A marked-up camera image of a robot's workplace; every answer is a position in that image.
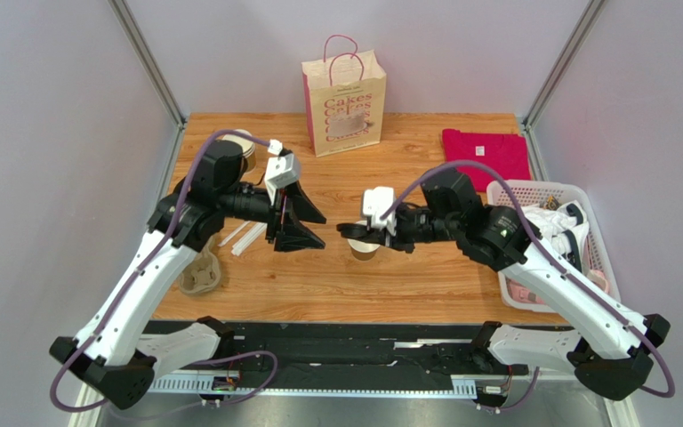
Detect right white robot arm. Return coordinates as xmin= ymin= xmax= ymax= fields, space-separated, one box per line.
xmin=337 ymin=165 xmax=670 ymax=400

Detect single paper coffee cup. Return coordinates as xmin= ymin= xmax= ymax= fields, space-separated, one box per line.
xmin=347 ymin=238 xmax=381 ymax=262

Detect wrapped straw middle right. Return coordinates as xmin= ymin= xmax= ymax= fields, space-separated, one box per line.
xmin=231 ymin=222 xmax=267 ymax=256

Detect white and pink clothes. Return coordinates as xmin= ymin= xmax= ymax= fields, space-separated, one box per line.
xmin=522 ymin=196 xmax=610 ymax=294

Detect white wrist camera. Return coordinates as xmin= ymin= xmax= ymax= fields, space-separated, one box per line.
xmin=264 ymin=139 xmax=301 ymax=196
xmin=361 ymin=186 xmax=396 ymax=235

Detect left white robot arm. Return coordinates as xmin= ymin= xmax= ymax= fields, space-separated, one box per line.
xmin=50 ymin=140 xmax=325 ymax=409

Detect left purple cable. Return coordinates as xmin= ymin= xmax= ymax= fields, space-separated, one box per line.
xmin=49 ymin=129 xmax=280 ymax=412

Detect cardboard cup carrier tray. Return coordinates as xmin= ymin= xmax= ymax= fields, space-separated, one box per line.
xmin=175 ymin=250 xmax=222 ymax=296

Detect wrapped straw far left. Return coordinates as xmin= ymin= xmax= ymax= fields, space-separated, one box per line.
xmin=218 ymin=221 xmax=251 ymax=247

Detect white plastic laundry basket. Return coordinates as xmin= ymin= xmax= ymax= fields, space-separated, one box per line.
xmin=498 ymin=180 xmax=621 ymax=313

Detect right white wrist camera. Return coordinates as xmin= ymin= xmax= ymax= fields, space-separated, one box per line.
xmin=361 ymin=186 xmax=396 ymax=235

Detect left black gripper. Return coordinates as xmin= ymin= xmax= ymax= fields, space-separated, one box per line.
xmin=220 ymin=181 xmax=325 ymax=254

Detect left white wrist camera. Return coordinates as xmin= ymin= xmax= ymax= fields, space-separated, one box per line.
xmin=264 ymin=139 xmax=301 ymax=196

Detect wrapped straw middle left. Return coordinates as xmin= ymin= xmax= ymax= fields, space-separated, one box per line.
xmin=230 ymin=221 xmax=266 ymax=254

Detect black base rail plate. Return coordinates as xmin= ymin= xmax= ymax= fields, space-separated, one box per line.
xmin=140 ymin=319 xmax=556 ymax=392

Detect folded red t-shirt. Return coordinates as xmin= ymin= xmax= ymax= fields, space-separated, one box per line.
xmin=441 ymin=129 xmax=532 ymax=181

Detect beige Cakes paper bag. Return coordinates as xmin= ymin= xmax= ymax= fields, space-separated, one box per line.
xmin=301 ymin=34 xmax=387 ymax=157

